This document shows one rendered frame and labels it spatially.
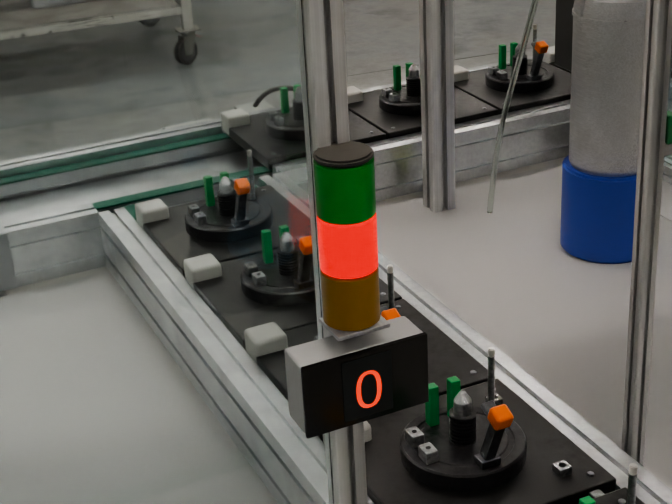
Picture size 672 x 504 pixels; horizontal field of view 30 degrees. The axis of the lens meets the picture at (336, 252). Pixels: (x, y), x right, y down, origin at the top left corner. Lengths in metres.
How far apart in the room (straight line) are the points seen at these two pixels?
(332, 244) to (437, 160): 1.22
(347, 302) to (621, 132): 1.03
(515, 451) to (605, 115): 0.76
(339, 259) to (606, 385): 0.79
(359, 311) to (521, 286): 0.97
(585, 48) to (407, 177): 0.51
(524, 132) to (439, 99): 0.30
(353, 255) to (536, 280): 1.02
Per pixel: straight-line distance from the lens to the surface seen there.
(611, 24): 1.96
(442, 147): 2.26
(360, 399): 1.10
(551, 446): 1.44
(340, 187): 1.01
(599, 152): 2.03
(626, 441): 1.50
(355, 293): 1.06
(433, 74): 2.19
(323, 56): 1.02
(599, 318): 1.93
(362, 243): 1.04
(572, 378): 1.78
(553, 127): 2.49
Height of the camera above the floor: 1.78
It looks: 26 degrees down
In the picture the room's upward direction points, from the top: 3 degrees counter-clockwise
